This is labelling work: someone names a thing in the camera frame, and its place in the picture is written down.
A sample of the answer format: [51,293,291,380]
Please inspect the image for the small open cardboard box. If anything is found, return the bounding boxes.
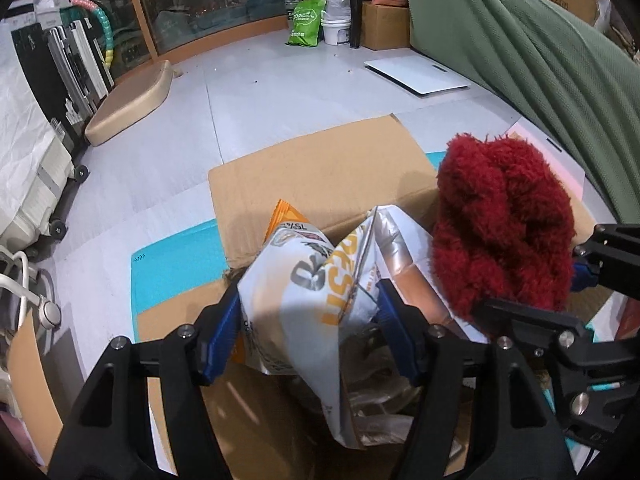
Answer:
[7,322,66,471]

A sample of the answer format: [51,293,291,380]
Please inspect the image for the large cardboard box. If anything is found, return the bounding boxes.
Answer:
[137,114,601,480]

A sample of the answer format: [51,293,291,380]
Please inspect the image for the red plush potted plant toy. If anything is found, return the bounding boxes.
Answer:
[431,132,576,323]

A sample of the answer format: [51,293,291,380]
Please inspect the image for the teal foam floor mat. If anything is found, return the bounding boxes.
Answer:
[130,150,631,391]

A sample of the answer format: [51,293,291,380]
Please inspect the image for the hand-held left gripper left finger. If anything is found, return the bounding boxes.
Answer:
[47,287,243,480]

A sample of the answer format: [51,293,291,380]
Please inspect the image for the pink board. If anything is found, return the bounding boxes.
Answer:
[505,117,587,201]

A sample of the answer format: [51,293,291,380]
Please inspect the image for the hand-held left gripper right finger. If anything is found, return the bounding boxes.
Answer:
[375,277,576,480]

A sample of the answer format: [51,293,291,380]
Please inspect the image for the plain brown cardboard box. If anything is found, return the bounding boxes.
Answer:
[361,2,412,51]

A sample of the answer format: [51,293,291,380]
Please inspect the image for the orange white snack bag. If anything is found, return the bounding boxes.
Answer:
[236,199,435,451]

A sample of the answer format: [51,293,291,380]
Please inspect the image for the white board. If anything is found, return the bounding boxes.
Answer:
[364,54,472,97]

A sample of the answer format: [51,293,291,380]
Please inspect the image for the colourful segmented hoop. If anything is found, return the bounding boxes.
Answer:
[67,0,116,68]

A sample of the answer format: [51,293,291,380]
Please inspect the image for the wood-framed glass partition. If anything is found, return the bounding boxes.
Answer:
[120,0,311,56]

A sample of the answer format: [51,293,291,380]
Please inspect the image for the beige stool with black legs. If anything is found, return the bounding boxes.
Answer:
[299,0,381,50]

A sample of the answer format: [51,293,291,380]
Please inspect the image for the black suitcase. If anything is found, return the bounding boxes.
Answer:
[10,24,76,148]

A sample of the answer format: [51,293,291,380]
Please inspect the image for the beige cushion pad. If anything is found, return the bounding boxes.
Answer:
[84,60,175,147]

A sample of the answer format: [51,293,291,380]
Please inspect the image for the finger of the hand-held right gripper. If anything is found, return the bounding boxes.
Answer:
[472,296,640,436]
[567,224,640,306]

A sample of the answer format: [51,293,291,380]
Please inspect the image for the green ribbed blanket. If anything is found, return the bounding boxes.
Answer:
[404,0,640,221]

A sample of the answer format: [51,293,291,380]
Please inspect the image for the white covered suitcase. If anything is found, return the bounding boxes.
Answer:
[0,50,91,251]

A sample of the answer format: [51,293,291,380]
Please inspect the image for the stacked white buckets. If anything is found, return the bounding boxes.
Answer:
[320,0,353,46]

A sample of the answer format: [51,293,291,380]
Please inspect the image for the green plastic bag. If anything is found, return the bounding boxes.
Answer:
[286,0,327,47]

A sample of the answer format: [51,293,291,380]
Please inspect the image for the white grey folding rack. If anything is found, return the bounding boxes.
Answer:
[47,19,115,116]

